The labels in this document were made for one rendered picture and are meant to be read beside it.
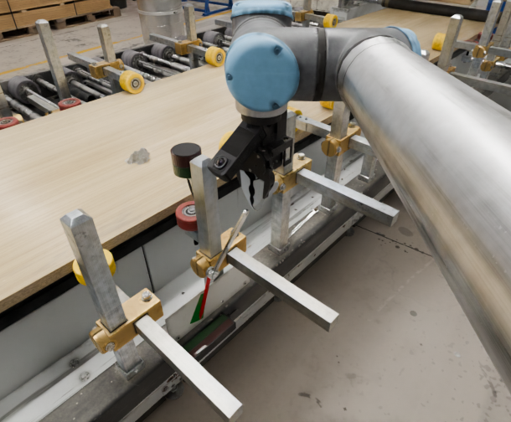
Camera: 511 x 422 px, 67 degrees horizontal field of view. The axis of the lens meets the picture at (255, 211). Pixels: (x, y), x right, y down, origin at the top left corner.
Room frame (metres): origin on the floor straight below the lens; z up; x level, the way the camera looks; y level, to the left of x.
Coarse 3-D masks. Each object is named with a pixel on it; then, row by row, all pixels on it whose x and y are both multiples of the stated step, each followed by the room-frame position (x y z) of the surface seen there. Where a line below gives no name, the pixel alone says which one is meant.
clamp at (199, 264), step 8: (224, 240) 0.67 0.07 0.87; (240, 240) 0.67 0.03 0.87; (232, 248) 0.65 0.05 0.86; (240, 248) 0.67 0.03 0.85; (200, 256) 0.61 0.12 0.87; (216, 256) 0.61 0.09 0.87; (192, 264) 0.61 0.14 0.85; (200, 264) 0.59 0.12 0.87; (208, 264) 0.60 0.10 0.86; (224, 264) 0.63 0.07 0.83; (200, 272) 0.59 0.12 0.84
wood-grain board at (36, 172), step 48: (144, 96) 1.46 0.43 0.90; (192, 96) 1.46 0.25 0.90; (0, 144) 1.08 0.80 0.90; (48, 144) 1.08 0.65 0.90; (96, 144) 1.08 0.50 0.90; (144, 144) 1.08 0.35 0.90; (0, 192) 0.82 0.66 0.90; (48, 192) 0.82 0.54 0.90; (96, 192) 0.82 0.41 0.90; (144, 192) 0.82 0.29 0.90; (0, 240) 0.63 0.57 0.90; (48, 240) 0.63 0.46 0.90; (0, 288) 0.50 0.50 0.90
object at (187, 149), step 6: (180, 144) 0.68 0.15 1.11; (186, 144) 0.68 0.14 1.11; (192, 144) 0.68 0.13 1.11; (174, 150) 0.66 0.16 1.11; (180, 150) 0.66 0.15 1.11; (186, 150) 0.66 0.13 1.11; (192, 150) 0.66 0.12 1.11; (198, 150) 0.66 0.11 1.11; (180, 156) 0.64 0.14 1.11; (186, 156) 0.64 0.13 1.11; (192, 186) 0.63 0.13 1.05; (192, 192) 0.66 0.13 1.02
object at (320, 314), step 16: (240, 256) 0.62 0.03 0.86; (256, 272) 0.57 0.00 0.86; (272, 272) 0.57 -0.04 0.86; (272, 288) 0.54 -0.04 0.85; (288, 288) 0.53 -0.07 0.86; (288, 304) 0.51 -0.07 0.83; (304, 304) 0.49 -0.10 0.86; (320, 304) 0.49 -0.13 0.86; (320, 320) 0.46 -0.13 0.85; (336, 320) 0.46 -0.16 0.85
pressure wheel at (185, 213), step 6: (186, 204) 0.76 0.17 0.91; (192, 204) 0.76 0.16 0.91; (180, 210) 0.73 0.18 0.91; (186, 210) 0.74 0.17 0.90; (192, 210) 0.73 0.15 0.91; (180, 216) 0.71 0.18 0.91; (186, 216) 0.71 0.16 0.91; (192, 216) 0.71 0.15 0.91; (180, 222) 0.70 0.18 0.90; (186, 222) 0.70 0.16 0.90; (192, 222) 0.70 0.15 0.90; (180, 228) 0.71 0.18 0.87; (186, 228) 0.70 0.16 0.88; (192, 228) 0.69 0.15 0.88
